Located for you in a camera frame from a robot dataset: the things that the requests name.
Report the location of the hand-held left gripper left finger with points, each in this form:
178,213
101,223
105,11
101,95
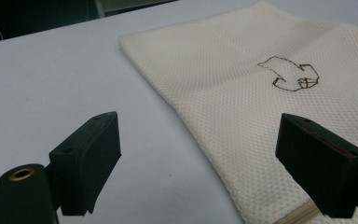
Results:
84,161

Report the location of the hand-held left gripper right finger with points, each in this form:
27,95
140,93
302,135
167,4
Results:
320,165

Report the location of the cream waffle-weave towel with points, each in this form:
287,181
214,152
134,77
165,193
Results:
236,93

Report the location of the grey metal stand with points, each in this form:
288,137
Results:
101,7

